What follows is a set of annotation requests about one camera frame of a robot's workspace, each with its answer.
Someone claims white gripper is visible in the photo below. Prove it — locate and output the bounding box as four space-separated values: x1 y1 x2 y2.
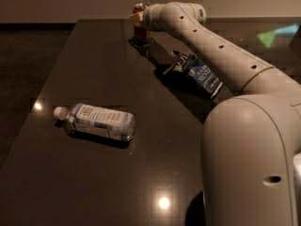
130 4 164 32

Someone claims red coke can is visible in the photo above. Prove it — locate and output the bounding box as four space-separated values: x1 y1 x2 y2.
133 3 150 41

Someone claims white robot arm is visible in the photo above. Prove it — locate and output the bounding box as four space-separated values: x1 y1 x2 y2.
131 2 301 226

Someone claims blue chip bag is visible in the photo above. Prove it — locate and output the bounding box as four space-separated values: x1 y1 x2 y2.
163 51 223 98

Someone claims clear plastic water bottle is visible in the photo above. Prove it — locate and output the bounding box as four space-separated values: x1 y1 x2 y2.
54 104 135 142

